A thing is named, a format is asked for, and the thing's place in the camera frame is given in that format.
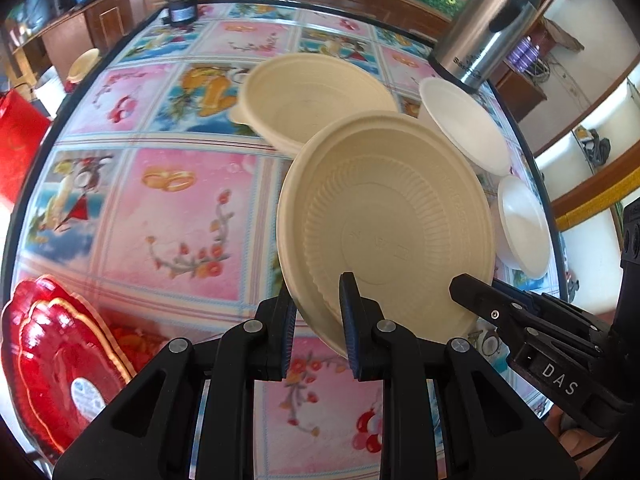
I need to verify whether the purple bottle pack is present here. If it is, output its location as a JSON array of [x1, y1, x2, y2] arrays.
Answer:
[[504, 36, 542, 69]]

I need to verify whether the printed fruit tablecloth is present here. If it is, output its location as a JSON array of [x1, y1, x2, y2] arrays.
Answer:
[[2, 0, 570, 480]]

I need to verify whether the beige bowl with tab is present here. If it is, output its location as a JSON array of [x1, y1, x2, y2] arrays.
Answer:
[[229, 52, 399, 157]]

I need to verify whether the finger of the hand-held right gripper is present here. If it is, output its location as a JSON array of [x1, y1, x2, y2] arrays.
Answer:
[[448, 273, 547, 361], [492, 280, 615, 348]]

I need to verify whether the ribbed beige plate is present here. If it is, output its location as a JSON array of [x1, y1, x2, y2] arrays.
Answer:
[[276, 112, 496, 361]]

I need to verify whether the large white plate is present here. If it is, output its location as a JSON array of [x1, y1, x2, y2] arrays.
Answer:
[[417, 77, 512, 177]]

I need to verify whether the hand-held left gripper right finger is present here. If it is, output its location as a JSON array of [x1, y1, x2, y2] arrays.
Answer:
[[339, 272, 557, 480]]

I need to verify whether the small white plate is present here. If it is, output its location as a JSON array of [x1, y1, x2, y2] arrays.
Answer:
[[495, 175, 552, 279]]

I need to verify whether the stainless steel kettle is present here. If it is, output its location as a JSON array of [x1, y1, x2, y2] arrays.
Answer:
[[432, 0, 544, 94]]

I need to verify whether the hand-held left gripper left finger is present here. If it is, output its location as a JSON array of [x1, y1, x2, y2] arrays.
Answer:
[[52, 285, 301, 480]]

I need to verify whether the red scalloped tray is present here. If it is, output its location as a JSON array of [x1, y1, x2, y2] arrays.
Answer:
[[0, 274, 137, 467]]

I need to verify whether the wooden sideboard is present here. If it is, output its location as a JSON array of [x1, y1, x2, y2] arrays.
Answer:
[[4, 0, 132, 92]]

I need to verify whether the person's right hand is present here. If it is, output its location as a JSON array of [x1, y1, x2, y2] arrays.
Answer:
[[544, 402, 618, 480]]

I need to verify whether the small black motor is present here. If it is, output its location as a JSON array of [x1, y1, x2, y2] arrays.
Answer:
[[164, 0, 202, 27]]

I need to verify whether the small beige bowl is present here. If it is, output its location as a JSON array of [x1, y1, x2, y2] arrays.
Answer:
[[66, 48, 102, 84]]

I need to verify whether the red paper bag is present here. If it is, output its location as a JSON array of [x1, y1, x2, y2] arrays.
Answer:
[[0, 87, 52, 207]]

